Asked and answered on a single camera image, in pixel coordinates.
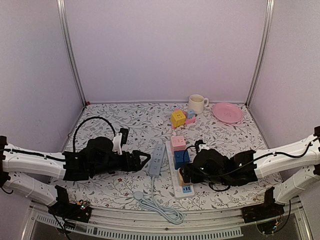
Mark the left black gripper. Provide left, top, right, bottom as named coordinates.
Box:
left=90, top=150, right=151, bottom=177

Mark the dark blue cube socket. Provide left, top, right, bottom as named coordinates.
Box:
left=174, top=150, right=190, bottom=170

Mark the white power strip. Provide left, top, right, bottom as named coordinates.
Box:
left=165, top=140, right=196, bottom=201

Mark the pink cube socket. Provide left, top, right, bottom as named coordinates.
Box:
left=170, top=135, right=186, bottom=153

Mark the light blue power strip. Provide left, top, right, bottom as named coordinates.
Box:
left=134, top=144, right=185, bottom=225

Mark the beige cube socket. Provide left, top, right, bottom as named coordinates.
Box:
left=177, top=169, right=187, bottom=187

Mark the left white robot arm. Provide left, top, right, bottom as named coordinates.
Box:
left=0, top=133, right=151, bottom=217

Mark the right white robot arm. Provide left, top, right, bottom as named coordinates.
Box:
left=178, top=127, right=320, bottom=218

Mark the yellow cube socket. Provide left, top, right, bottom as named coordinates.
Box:
left=170, top=110, right=186, bottom=128

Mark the pink flat power strip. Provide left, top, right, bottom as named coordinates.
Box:
left=171, top=108, right=196, bottom=129

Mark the small light blue adapter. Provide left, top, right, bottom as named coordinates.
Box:
left=185, top=109, right=195, bottom=119

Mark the cream ceramic mug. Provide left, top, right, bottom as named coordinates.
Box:
left=187, top=94, right=209, bottom=115

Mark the pink plate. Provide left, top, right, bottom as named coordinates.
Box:
left=212, top=102, right=243, bottom=124

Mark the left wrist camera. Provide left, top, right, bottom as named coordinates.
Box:
left=112, top=128, right=129, bottom=155

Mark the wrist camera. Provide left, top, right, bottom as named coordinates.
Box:
left=194, top=140, right=207, bottom=154
left=112, top=128, right=129, bottom=155

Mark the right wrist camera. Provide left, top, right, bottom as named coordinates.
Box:
left=194, top=140, right=207, bottom=154

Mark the front aluminium rail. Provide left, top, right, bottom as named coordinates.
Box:
left=22, top=197, right=313, bottom=240

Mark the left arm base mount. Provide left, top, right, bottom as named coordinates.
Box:
left=48, top=185, right=92, bottom=223

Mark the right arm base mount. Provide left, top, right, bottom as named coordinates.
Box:
left=241, top=187, right=285, bottom=223

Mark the left aluminium frame post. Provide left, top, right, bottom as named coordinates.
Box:
left=56, top=0, right=87, bottom=107

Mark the aluminium frame post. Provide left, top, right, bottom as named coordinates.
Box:
left=56, top=0, right=87, bottom=107
left=245, top=0, right=275, bottom=109

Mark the right aluminium frame post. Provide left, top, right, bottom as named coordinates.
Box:
left=245, top=0, right=275, bottom=109

